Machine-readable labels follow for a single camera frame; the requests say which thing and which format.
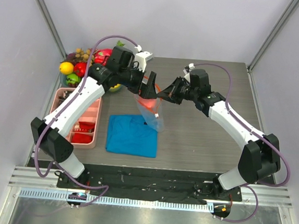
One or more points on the red cloth items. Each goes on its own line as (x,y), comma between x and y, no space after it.
(83,132)

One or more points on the brown longan bunch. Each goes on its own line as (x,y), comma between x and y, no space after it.
(83,55)

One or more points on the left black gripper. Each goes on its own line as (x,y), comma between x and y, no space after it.
(147,91)

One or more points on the purple onion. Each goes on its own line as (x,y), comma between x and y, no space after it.
(71,57)

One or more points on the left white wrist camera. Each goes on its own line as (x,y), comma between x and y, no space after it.
(141,58)

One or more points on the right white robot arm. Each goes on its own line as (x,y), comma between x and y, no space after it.
(260,153)

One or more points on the dark rolled socks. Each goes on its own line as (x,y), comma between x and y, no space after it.
(65,94)

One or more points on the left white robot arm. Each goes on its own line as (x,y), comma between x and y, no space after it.
(50,133)

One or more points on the red bell pepper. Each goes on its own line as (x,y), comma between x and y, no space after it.
(80,69)

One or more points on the pink divided organizer tray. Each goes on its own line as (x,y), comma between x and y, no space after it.
(91,114)

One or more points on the green striped melon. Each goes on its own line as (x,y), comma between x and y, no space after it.
(72,80)

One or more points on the pink dragon fruit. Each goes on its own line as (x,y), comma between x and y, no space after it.
(101,56)

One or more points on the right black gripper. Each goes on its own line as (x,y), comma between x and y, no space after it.
(180,90)

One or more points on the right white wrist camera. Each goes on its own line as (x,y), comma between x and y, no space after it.
(187,70)

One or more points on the blue folded cloth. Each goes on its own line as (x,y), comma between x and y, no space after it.
(131,135)

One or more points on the clear zip top bag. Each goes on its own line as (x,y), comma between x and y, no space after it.
(154,119)

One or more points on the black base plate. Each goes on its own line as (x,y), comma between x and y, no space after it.
(171,186)

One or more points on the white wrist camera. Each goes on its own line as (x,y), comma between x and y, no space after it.
(141,58)
(187,70)

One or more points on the pink peach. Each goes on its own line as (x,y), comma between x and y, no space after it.
(150,104)

